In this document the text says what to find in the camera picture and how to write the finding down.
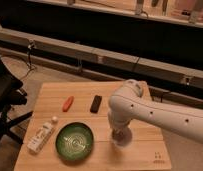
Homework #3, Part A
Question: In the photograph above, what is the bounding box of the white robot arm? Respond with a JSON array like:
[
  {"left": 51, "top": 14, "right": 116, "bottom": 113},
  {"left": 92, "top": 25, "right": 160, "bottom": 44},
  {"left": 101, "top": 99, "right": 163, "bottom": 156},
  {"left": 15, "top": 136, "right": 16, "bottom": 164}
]
[{"left": 108, "top": 79, "right": 203, "bottom": 143}]

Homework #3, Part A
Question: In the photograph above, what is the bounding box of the green ceramic bowl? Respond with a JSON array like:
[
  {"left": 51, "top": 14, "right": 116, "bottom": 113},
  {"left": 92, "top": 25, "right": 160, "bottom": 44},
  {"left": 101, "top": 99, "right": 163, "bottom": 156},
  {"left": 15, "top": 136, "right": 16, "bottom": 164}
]
[{"left": 55, "top": 122, "right": 94, "bottom": 162}]

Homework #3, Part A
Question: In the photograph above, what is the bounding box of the black rectangular block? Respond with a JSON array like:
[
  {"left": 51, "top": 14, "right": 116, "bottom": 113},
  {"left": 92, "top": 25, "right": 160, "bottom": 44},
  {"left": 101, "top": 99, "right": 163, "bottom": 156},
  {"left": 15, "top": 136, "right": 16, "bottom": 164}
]
[{"left": 90, "top": 95, "right": 102, "bottom": 113}]

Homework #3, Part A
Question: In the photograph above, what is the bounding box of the orange carrot toy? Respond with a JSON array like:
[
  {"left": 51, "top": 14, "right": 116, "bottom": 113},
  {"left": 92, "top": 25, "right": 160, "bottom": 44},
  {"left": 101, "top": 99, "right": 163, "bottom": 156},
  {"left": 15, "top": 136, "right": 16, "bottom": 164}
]
[{"left": 62, "top": 96, "right": 74, "bottom": 112}]

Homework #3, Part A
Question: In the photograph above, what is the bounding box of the white plastic bottle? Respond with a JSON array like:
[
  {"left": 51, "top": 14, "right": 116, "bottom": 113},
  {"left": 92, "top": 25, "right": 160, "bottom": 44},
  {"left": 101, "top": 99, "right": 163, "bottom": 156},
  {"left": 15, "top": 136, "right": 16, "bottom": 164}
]
[{"left": 27, "top": 116, "right": 58, "bottom": 154}]

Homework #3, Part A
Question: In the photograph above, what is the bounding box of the black office chair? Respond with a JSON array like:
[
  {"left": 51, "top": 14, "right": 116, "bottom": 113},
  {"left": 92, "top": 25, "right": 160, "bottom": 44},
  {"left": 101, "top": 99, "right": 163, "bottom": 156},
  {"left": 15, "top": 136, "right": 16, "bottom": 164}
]
[{"left": 0, "top": 58, "right": 32, "bottom": 144}]

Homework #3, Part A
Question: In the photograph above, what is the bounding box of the black cable on floor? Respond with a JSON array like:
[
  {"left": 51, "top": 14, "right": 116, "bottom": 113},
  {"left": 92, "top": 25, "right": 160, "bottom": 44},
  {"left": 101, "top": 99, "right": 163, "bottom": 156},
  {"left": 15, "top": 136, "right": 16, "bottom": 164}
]
[{"left": 18, "top": 39, "right": 39, "bottom": 81}]

